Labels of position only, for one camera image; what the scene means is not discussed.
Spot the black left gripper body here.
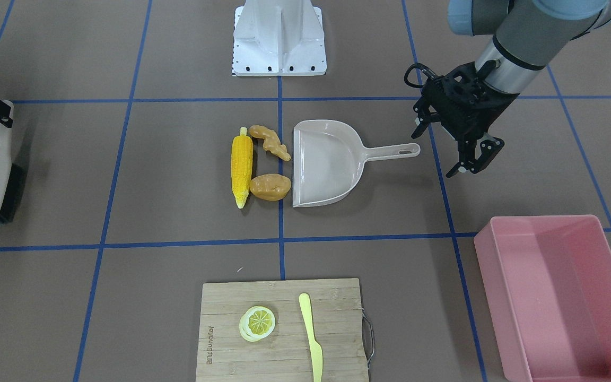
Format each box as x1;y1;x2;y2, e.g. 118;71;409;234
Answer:
412;62;518;142

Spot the beige hand brush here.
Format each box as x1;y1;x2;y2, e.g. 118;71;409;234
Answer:
0;123;27;224

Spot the beige dustpan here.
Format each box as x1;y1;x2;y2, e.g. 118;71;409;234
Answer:
292;119;421;208

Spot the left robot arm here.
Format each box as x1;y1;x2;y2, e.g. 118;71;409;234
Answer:
404;1;611;177

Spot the pink plastic bin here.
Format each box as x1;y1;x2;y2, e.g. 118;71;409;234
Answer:
474;215;611;381

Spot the toy ginger root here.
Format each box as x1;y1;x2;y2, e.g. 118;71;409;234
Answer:
248;124;292;162

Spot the toy potato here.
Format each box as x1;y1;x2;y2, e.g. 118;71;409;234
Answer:
249;173;292;202

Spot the yellow toy knife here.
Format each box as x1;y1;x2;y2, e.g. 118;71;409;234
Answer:
299;293;324;381

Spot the yellow toy corn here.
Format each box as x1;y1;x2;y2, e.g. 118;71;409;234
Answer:
231;127;253;210

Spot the yellow toy lemon slice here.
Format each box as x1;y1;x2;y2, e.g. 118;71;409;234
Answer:
239;306;276;342

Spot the wooden cutting board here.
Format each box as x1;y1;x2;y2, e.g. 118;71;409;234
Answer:
195;278;369;381

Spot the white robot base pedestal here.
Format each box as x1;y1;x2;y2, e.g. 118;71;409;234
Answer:
231;1;327;77

